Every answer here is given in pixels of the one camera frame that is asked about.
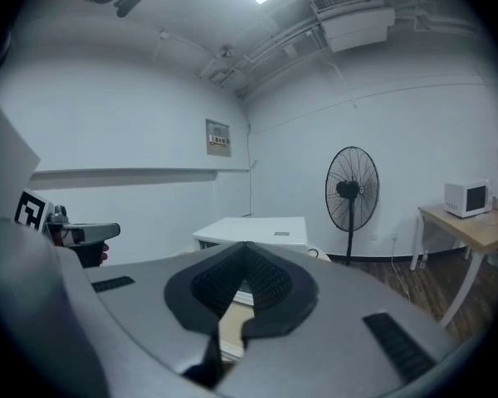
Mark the paper notice on wall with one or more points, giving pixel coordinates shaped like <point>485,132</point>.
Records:
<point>218,137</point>

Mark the white toaster oven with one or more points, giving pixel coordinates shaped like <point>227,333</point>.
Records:
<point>253,228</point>

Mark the person's left hand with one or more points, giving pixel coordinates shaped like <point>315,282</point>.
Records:
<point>105,254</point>

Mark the white ceiling air conditioner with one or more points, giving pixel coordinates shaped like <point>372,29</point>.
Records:
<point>357,27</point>

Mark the small clear bottle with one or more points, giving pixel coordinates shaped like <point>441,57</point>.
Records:
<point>423,261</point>

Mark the black standing fan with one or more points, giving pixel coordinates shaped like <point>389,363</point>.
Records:
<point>348,189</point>

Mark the white ceiling pipes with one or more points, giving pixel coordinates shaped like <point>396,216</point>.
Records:
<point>269,52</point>

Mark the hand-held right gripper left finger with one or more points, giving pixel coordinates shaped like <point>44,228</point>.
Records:
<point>149,292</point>

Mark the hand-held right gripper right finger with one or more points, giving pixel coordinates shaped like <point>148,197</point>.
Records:
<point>336,305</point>

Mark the wooden desk white legs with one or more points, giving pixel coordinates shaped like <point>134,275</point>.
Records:
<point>481,228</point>

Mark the white microwave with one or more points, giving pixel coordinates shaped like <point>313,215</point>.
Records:
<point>456,199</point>

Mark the round ceiling detector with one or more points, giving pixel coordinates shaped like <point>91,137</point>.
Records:
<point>227,51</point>

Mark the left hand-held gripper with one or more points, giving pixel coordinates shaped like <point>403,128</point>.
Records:
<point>31,212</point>

